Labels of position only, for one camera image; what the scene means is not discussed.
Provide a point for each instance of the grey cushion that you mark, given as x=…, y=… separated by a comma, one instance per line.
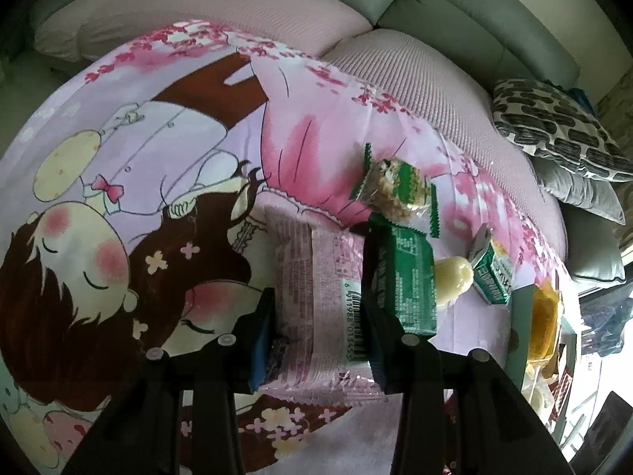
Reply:
x=594, y=196

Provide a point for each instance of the red patterned long packet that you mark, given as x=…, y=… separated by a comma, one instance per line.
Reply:
x=560, y=391

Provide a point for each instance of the clear plastic pastry packet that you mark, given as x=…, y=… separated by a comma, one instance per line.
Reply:
x=536, y=391

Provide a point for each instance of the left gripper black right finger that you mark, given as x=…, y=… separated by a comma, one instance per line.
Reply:
x=460, y=414

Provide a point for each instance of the pale yellow wrapped candy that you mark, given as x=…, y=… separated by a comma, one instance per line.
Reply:
x=453, y=276

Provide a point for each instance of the dark green snack packet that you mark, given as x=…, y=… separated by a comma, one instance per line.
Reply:
x=399, y=275

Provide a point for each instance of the pink knitted sofa cover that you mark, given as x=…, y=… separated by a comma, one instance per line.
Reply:
x=441, y=58

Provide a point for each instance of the pink wafer snack packet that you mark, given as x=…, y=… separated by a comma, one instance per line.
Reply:
x=318, y=297

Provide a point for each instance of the yellow soft bread packet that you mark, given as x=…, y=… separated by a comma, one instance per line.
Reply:
x=546, y=304

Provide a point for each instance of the pink cartoon girl cloth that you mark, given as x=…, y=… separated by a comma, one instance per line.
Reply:
x=133, y=216

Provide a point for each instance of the grey green sofa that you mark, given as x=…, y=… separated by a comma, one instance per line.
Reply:
x=440, y=58

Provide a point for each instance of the teal rimmed white tray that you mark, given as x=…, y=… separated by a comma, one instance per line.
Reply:
x=564, y=354

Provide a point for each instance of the green white cracker packet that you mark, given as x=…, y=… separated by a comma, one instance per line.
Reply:
x=493, y=270

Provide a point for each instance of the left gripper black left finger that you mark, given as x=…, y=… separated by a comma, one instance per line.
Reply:
x=139, y=431

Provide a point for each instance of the black white patterned pillow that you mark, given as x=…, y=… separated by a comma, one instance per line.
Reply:
x=546, y=123

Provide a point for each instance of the round green cookie packet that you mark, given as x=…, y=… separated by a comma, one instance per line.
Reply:
x=398, y=192

